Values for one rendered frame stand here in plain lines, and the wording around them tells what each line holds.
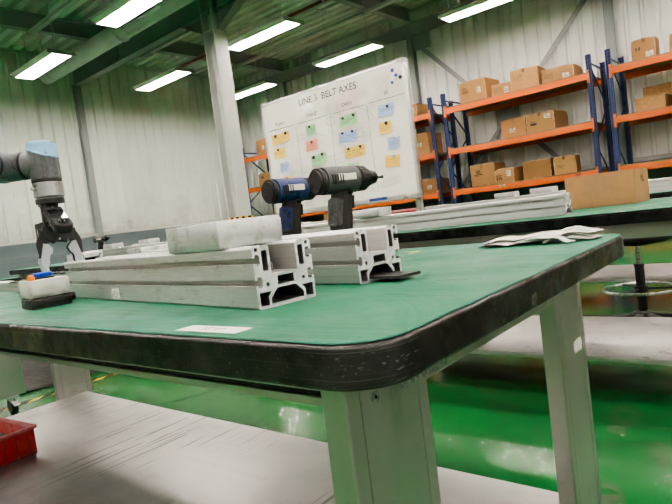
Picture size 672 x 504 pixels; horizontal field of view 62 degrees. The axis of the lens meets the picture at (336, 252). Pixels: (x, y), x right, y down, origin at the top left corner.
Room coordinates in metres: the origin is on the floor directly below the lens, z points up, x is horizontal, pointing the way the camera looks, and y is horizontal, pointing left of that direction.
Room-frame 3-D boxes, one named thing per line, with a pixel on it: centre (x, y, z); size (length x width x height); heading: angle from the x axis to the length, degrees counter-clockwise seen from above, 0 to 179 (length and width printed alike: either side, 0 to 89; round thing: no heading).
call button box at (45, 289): (1.19, 0.62, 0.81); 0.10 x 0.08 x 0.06; 132
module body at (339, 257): (1.19, 0.20, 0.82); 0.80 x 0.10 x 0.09; 42
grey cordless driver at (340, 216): (1.25, -0.05, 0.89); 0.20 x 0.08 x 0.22; 127
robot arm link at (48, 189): (1.51, 0.75, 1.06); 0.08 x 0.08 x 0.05
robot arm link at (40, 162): (1.51, 0.75, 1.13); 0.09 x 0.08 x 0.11; 82
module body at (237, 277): (1.06, 0.34, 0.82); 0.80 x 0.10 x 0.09; 42
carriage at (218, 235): (0.87, 0.17, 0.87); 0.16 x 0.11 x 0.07; 42
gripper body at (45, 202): (1.51, 0.75, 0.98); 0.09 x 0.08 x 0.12; 42
